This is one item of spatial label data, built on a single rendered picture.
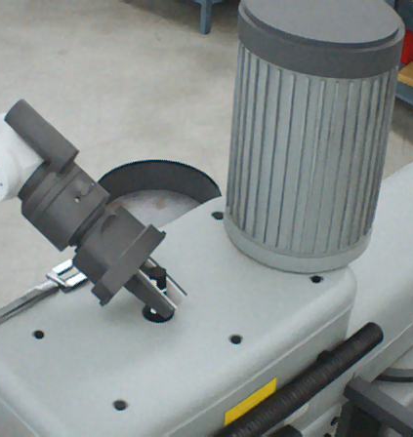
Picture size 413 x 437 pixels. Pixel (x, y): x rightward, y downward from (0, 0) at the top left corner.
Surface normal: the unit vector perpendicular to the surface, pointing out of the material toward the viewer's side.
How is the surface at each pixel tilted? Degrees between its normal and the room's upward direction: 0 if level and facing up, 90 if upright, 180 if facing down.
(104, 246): 31
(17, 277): 0
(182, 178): 86
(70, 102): 0
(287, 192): 90
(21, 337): 0
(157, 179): 87
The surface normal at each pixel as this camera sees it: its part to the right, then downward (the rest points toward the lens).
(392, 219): 0.05, -0.80
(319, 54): -0.15, 0.59
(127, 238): 0.50, -0.54
